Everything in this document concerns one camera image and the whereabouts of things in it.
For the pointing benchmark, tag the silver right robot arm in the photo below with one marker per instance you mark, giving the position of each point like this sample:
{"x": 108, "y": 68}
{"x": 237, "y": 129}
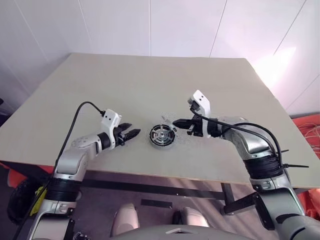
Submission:
{"x": 252, "y": 142}

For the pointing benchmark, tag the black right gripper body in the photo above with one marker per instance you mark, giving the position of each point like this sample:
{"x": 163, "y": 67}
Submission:
{"x": 197, "y": 127}

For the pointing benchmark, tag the silver spoked rotor black rim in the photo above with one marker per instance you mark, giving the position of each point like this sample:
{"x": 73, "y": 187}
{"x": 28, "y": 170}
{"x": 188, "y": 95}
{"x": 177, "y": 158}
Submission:
{"x": 162, "y": 135}

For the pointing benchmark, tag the orange fabric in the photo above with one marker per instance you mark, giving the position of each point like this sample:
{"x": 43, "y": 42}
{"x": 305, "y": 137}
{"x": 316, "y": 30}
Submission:
{"x": 300, "y": 123}

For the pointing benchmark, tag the beige rounded leg shell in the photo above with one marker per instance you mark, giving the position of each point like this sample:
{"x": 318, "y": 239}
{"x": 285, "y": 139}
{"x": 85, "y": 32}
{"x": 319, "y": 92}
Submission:
{"x": 125, "y": 220}
{"x": 193, "y": 217}

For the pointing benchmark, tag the motor stator with copper windings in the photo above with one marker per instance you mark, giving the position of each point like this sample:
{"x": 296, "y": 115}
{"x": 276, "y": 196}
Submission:
{"x": 162, "y": 147}

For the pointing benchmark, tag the black floor tape strip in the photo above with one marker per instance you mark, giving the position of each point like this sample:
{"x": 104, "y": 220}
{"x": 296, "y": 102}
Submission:
{"x": 156, "y": 203}

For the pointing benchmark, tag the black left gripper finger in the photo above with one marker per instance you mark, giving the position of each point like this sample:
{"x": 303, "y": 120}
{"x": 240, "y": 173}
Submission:
{"x": 125, "y": 125}
{"x": 131, "y": 135}

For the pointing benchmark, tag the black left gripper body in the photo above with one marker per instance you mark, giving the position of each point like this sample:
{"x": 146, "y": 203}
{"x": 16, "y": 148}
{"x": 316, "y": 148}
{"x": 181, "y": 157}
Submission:
{"x": 119, "y": 136}

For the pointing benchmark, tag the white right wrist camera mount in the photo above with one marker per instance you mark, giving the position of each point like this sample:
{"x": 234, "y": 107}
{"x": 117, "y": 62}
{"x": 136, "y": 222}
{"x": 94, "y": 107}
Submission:
{"x": 201, "y": 98}

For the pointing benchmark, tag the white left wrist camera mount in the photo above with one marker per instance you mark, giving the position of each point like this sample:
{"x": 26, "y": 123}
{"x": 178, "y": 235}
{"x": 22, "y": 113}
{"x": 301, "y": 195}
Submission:
{"x": 110, "y": 118}

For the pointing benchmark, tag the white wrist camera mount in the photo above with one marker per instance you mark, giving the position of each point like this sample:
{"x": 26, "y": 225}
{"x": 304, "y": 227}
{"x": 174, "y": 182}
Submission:
{"x": 201, "y": 98}
{"x": 110, "y": 118}

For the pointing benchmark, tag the beige rounded right leg shell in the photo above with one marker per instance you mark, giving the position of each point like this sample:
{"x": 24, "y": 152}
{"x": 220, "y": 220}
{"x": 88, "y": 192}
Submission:
{"x": 193, "y": 217}

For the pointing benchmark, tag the grey robot torso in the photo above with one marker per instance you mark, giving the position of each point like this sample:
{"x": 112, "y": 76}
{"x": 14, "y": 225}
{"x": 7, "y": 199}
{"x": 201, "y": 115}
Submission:
{"x": 160, "y": 233}

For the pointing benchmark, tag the orange red cushion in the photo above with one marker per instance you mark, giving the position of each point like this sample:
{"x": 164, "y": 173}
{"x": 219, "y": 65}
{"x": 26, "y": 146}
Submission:
{"x": 12, "y": 178}

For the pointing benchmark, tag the black zip tie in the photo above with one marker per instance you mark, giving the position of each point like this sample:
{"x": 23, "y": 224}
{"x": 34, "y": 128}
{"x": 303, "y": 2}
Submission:
{"x": 297, "y": 165}

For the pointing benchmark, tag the black round wheel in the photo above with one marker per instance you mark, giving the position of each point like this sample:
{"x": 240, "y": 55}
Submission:
{"x": 17, "y": 200}

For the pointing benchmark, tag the beige rounded left leg shell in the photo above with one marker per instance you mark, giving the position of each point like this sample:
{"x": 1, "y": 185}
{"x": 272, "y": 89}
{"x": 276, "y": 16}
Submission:
{"x": 125, "y": 220}

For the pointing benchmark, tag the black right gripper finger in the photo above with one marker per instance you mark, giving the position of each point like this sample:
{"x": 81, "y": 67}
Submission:
{"x": 183, "y": 121}
{"x": 185, "y": 126}

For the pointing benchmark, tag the black table frame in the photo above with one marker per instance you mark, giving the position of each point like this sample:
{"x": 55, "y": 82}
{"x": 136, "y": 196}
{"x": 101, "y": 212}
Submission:
{"x": 150, "y": 186}

